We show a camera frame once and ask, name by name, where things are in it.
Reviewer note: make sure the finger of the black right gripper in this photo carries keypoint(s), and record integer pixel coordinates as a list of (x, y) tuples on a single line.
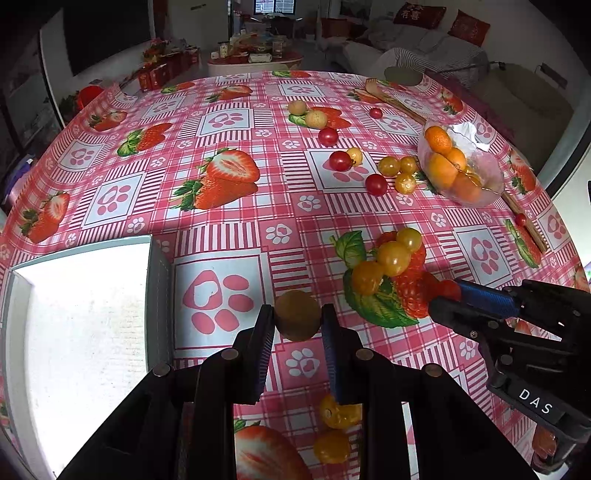
[(465, 320)]

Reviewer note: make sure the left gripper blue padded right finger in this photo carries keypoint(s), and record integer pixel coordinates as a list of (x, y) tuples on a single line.
[(330, 339)]

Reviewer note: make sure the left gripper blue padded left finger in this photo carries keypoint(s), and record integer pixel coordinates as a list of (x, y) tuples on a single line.
[(262, 343)]

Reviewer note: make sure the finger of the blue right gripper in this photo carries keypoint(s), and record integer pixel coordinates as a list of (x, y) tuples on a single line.
[(494, 302)]

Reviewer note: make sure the brown longan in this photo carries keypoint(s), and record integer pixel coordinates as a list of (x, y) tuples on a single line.
[(298, 315)]

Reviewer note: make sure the yellow cherry tomato middle left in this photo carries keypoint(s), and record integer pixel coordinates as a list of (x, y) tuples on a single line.
[(367, 277)]

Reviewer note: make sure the yellow cherry tomato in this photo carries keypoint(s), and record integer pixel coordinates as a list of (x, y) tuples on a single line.
[(394, 257), (367, 277), (411, 238), (332, 447), (337, 416)]

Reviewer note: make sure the small red tomato by stick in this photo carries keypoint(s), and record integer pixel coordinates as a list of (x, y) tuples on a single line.
[(522, 220)]

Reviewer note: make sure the yellow cherry tomato upper left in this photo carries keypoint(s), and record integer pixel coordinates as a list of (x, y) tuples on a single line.
[(337, 416)]

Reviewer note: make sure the yellow cherry tomato middle centre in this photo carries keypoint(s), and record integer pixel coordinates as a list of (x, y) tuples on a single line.
[(394, 257)]

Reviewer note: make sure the yellow cherry tomato middle top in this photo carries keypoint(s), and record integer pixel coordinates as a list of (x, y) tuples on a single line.
[(411, 238)]

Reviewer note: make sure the orange mandarin right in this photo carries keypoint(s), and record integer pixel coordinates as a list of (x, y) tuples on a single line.
[(467, 188)]

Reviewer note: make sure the orange mandarin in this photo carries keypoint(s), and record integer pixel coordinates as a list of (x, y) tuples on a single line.
[(467, 188), (438, 139), (441, 172)]

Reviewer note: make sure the yellow cherry tomato front left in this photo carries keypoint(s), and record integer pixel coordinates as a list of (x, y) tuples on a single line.
[(332, 447)]

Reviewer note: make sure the orange mandarin left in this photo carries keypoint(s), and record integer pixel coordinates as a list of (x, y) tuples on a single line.
[(441, 172)]

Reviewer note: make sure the clear glass fruit bowl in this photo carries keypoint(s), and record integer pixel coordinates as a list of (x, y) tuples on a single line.
[(469, 155)]

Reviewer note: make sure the pink strawberry pattern tablecloth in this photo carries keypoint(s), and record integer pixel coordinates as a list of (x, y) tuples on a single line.
[(239, 196)]

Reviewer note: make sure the orange mandarin top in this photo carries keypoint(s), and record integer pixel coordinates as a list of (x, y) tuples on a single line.
[(438, 139)]

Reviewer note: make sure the white foam tray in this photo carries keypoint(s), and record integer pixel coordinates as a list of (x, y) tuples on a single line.
[(79, 329)]

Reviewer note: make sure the tan longan far right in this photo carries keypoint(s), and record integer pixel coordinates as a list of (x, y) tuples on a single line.
[(316, 119)]

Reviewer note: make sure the tan longan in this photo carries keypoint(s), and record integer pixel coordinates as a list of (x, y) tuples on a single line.
[(297, 107), (316, 119)]

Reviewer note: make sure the tan longan far left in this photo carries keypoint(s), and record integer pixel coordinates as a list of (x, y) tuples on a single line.
[(297, 107)]

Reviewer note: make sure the red cushion right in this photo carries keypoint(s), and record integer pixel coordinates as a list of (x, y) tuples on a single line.
[(469, 29)]

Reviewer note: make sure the red cushion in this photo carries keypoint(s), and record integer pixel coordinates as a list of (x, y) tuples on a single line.
[(426, 17), (469, 29)]

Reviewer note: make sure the white sofa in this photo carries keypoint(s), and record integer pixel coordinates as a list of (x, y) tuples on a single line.
[(387, 44)]

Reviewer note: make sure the cluttered coffee table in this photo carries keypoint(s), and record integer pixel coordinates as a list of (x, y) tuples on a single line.
[(251, 53)]

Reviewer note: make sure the red gift box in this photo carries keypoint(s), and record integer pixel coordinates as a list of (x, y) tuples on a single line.
[(154, 76)]

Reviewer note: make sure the red cushion left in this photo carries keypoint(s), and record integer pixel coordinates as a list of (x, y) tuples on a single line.
[(426, 17)]

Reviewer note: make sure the black television screen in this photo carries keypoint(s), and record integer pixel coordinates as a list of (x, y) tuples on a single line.
[(97, 29)]

